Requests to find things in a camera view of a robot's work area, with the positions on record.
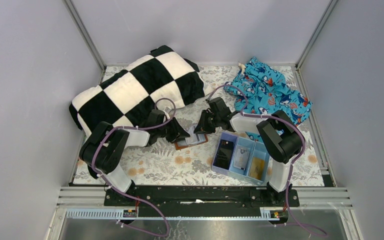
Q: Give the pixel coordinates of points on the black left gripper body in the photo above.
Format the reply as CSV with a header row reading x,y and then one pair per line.
x,y
172,129

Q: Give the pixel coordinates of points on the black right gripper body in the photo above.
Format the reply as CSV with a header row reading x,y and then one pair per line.
x,y
210,117

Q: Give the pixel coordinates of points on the brown leather card holder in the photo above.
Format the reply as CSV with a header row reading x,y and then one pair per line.
x,y
182,144

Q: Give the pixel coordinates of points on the grey credit card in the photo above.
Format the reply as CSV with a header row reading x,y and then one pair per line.
x,y
241,157

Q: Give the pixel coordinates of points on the gold credit card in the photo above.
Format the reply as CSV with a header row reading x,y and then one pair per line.
x,y
256,169

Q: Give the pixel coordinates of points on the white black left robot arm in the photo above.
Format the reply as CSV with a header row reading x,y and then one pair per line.
x,y
103,150

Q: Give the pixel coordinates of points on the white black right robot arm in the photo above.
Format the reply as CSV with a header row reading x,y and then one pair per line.
x,y
280,136

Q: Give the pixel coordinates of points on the purple blue card organizer box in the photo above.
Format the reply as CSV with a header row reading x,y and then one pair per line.
x,y
257,149

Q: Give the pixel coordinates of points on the floral patterned table mat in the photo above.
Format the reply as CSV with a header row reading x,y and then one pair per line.
x,y
162,164

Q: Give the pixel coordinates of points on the black white checkered blanket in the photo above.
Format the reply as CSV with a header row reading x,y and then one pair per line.
x,y
160,80

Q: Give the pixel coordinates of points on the blue shark print cloth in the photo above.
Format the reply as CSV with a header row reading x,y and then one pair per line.
x,y
262,90

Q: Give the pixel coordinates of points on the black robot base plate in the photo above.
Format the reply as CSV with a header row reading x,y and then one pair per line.
x,y
164,197

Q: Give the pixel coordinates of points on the slotted grey cable duct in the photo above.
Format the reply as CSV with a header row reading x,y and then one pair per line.
x,y
192,213

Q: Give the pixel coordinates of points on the aluminium frame rails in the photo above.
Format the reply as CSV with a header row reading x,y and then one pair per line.
x,y
330,197

